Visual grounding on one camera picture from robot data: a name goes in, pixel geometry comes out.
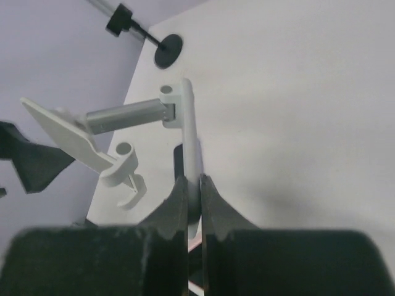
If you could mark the black round-base clamp stand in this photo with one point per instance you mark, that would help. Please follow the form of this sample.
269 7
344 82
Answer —
168 50

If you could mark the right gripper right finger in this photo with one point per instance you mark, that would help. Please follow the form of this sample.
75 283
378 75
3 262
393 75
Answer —
240 258

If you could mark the white folding phone stand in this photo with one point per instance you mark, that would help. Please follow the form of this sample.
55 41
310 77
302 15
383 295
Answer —
131 148

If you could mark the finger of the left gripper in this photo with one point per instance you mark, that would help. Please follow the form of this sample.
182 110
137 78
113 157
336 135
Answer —
36 165

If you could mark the purple case phone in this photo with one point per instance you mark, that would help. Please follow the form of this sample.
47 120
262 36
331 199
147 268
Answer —
178 164

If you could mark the pink case phone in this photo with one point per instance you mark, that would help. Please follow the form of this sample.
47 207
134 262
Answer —
195 263

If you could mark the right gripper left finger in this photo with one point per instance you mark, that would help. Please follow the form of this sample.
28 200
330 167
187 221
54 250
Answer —
149 258

